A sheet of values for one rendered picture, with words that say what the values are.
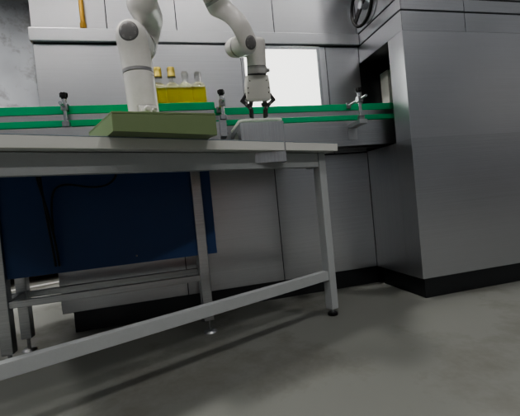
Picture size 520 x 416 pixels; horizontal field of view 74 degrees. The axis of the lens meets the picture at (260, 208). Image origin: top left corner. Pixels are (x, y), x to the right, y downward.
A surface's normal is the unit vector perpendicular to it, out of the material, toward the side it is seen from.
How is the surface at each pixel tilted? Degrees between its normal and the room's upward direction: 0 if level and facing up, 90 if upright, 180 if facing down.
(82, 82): 90
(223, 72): 90
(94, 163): 90
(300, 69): 90
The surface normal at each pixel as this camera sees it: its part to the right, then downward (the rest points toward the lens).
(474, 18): 0.23, 0.00
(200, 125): 0.58, -0.04
